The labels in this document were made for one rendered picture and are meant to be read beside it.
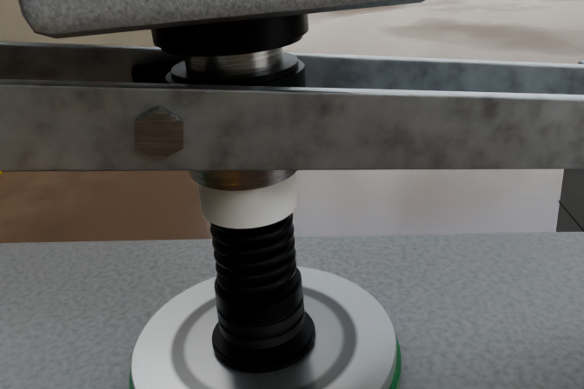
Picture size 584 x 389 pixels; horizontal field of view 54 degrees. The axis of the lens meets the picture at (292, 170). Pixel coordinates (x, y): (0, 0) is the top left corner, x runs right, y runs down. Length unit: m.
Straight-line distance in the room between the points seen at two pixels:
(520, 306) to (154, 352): 0.33
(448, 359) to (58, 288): 0.40
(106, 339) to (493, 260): 0.39
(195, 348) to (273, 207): 0.15
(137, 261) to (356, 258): 0.25
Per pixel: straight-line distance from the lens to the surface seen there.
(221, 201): 0.39
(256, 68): 0.36
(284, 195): 0.40
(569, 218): 1.72
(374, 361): 0.46
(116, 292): 0.64
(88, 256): 0.72
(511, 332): 0.56
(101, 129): 0.34
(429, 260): 0.64
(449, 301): 0.58
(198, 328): 0.51
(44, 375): 0.56
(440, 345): 0.53
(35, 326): 0.63
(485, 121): 0.39
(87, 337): 0.59
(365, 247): 0.66
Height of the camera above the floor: 1.17
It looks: 23 degrees down
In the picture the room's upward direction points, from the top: 4 degrees counter-clockwise
